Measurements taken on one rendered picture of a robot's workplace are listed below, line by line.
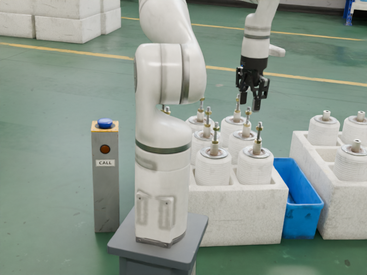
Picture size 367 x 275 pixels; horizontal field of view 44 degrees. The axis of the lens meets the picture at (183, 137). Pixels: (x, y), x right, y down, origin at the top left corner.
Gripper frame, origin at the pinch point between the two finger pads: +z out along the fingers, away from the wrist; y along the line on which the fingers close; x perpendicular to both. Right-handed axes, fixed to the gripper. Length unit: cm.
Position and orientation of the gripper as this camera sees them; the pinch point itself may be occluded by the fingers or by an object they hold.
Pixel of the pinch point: (249, 103)
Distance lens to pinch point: 132.8
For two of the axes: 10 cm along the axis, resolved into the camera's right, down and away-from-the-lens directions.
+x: 9.0, -1.3, 4.1
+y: 4.3, 3.8, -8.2
